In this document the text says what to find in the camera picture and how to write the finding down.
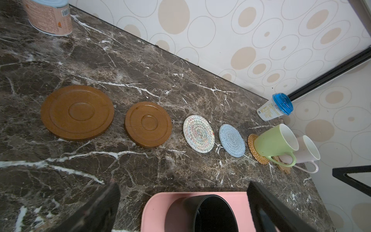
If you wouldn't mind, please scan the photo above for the multicolour woven coaster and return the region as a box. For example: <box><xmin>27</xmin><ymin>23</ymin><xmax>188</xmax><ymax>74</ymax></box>
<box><xmin>183</xmin><ymin>115</ymin><xmax>215</xmax><ymax>154</ymax></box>

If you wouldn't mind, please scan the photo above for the brown wooden coaster front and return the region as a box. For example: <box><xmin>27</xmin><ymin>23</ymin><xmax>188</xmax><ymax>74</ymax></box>
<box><xmin>124</xmin><ymin>101</ymin><xmax>173</xmax><ymax>148</ymax></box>

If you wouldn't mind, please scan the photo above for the cork paw coaster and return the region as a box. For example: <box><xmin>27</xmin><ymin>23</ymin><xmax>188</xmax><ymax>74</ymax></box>
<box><xmin>273</xmin><ymin>156</ymin><xmax>291</xmax><ymax>174</ymax></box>

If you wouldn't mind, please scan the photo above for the rattan woven coaster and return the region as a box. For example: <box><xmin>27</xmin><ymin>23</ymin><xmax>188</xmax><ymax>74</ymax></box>
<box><xmin>247</xmin><ymin>134</ymin><xmax>269</xmax><ymax>165</ymax></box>

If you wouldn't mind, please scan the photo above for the white cup blue lid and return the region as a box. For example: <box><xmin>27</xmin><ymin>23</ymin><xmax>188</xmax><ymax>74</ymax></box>
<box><xmin>257</xmin><ymin>93</ymin><xmax>294</xmax><ymax>121</ymax></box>

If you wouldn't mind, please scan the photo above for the pink plastic tray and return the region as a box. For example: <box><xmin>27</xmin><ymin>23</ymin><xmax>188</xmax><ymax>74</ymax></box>
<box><xmin>141</xmin><ymin>191</ymin><xmax>256</xmax><ymax>232</ymax></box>

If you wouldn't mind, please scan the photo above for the pink jar grey lid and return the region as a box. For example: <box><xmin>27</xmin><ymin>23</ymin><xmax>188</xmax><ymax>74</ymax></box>
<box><xmin>22</xmin><ymin>0</ymin><xmax>72</xmax><ymax>36</ymax></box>

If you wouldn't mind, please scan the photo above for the brown wooden coaster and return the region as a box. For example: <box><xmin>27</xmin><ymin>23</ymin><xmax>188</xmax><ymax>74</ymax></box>
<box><xmin>124</xmin><ymin>101</ymin><xmax>173</xmax><ymax>148</ymax></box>
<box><xmin>41</xmin><ymin>85</ymin><xmax>115</xmax><ymax>141</ymax></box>

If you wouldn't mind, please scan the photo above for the blue woven coaster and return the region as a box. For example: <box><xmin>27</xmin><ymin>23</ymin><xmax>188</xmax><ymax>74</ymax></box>
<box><xmin>218</xmin><ymin>124</ymin><xmax>245</xmax><ymax>158</ymax></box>

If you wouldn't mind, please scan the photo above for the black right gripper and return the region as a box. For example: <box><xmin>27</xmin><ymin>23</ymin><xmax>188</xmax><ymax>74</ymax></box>
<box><xmin>332</xmin><ymin>165</ymin><xmax>371</xmax><ymax>196</ymax></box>

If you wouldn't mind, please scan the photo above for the green mug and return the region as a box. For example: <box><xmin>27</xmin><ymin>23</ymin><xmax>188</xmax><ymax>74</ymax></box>
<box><xmin>254</xmin><ymin>124</ymin><xmax>299</xmax><ymax>167</ymax></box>

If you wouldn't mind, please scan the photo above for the black mug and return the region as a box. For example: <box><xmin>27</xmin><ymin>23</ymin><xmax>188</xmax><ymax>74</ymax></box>
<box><xmin>164</xmin><ymin>194</ymin><xmax>239</xmax><ymax>232</ymax></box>

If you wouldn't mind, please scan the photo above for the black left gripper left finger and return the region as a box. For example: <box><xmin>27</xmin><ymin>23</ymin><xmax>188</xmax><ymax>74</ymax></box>
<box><xmin>51</xmin><ymin>179</ymin><xmax>121</xmax><ymax>232</ymax></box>

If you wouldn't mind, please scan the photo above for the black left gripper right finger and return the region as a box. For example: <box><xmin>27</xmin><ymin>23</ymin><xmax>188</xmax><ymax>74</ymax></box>
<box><xmin>246</xmin><ymin>181</ymin><xmax>316</xmax><ymax>232</ymax></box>

